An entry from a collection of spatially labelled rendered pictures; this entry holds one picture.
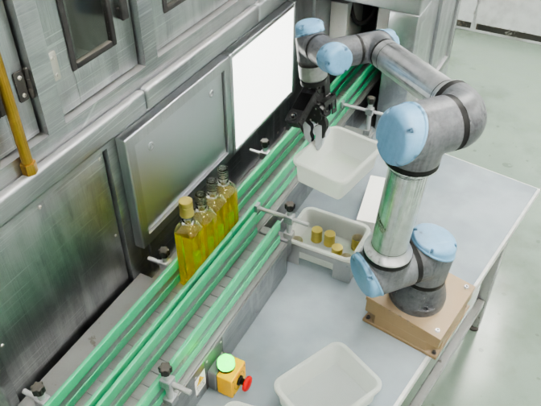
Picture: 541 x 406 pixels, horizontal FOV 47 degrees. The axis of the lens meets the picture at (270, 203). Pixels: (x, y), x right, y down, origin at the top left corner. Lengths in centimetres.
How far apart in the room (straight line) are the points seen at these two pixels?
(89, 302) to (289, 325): 54
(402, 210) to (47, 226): 75
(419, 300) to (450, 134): 56
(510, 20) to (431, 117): 399
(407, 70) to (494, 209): 89
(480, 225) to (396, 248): 74
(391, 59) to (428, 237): 44
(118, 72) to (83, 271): 48
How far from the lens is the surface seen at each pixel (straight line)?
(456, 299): 178
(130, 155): 149
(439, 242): 158
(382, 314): 173
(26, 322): 148
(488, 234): 213
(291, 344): 172
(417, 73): 145
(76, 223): 148
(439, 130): 124
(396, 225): 140
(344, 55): 154
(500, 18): 521
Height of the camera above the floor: 212
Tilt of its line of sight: 40 degrees down
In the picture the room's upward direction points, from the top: straight up
